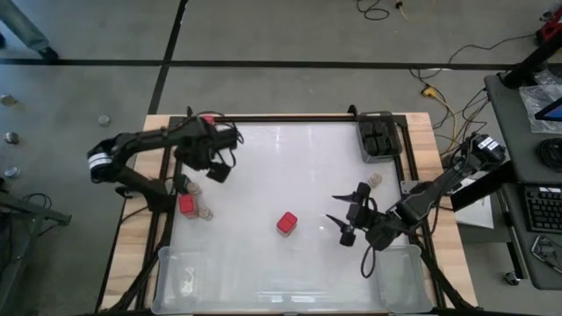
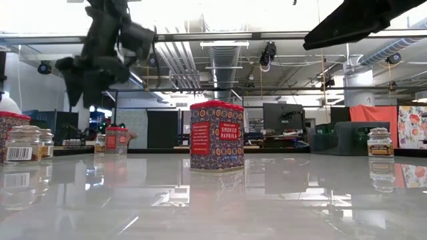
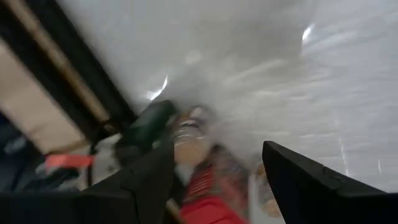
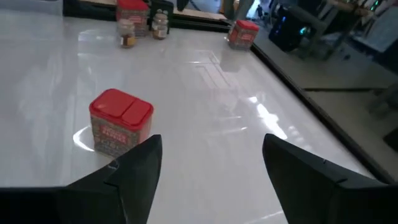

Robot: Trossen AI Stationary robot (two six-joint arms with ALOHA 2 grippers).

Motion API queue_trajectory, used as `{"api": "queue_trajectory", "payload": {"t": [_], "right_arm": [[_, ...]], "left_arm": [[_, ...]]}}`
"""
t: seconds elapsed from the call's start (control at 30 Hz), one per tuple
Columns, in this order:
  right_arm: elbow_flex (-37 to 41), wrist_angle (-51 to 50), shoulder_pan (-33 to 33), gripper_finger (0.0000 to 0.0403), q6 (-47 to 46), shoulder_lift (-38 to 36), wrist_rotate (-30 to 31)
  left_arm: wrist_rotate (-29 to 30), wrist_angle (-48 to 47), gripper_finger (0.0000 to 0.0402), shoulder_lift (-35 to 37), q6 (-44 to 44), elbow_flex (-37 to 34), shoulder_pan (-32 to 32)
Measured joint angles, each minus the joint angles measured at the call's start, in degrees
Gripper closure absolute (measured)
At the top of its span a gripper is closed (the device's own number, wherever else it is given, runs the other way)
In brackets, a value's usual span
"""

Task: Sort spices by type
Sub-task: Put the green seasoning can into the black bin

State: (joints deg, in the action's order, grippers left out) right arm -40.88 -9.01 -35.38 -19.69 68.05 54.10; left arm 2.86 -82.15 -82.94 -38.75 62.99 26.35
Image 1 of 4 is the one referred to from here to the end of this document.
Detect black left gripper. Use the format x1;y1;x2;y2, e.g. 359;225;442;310
174;118;241;172

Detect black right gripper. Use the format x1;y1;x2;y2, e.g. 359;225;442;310
325;181;399;248

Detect black stand pole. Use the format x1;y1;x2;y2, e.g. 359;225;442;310
501;32;562;90

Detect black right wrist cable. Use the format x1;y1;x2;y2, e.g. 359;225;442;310
360;243;379;279

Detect black keyboard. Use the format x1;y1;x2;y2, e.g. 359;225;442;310
523;185;562;234

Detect red tool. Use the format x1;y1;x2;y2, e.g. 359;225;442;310
535;8;562;44

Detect yellow cable with black plug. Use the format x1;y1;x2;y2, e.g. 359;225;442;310
393;0;414;23

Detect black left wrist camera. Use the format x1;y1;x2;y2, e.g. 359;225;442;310
205;161;233;184

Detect clear plastic bag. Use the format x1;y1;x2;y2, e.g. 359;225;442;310
519;83;562;134

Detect grey plastic bin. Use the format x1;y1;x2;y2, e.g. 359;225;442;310
356;110;404;165

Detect blue-screen tablet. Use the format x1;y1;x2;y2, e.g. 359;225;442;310
534;97;562;123

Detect clear plastic bin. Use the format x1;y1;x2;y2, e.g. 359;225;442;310
151;245;210;315

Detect person's leg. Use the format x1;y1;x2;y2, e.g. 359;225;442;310
0;0;50;53

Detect grey metal stand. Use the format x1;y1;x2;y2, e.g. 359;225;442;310
0;175;74;316

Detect looped black floor cable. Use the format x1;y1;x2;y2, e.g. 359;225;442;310
356;0;391;22

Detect coiled black cable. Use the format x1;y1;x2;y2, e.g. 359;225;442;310
536;138;562;173

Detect white paper sheet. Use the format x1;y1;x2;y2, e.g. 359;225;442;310
454;175;496;230

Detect grey desk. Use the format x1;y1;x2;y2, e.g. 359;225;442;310
484;72;562;291

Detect long black floor cable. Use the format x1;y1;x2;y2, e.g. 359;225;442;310
408;33;537;83

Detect translucent plastic bin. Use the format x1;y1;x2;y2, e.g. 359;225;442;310
376;244;435;314

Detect clear safety glasses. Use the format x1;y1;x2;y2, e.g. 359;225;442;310
530;234;562;277

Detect yellow extension cable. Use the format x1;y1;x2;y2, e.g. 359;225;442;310
420;85;460;135

